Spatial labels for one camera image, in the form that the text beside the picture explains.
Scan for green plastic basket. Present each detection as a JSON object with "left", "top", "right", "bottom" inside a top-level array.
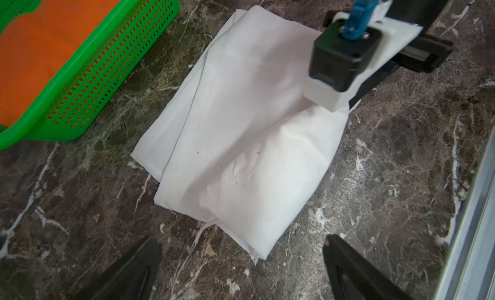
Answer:
[{"left": 1, "top": 0, "right": 180, "bottom": 149}]

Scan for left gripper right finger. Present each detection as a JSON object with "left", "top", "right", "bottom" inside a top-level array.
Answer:
[{"left": 323, "top": 234, "right": 412, "bottom": 299}]

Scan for white shorts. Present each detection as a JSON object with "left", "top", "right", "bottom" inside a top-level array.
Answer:
[{"left": 131, "top": 6, "right": 349, "bottom": 260}]

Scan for orange folded cloth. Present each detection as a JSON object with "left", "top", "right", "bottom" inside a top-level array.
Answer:
[{"left": 1, "top": 0, "right": 121, "bottom": 127}]

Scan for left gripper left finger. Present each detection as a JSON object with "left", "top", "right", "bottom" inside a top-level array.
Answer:
[{"left": 73, "top": 238, "right": 162, "bottom": 299}]

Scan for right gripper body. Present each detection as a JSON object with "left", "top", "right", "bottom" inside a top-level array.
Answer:
[{"left": 322, "top": 0, "right": 457, "bottom": 110}]

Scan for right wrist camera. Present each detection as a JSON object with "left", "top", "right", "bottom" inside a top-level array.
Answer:
[{"left": 303, "top": 0, "right": 423, "bottom": 112}]

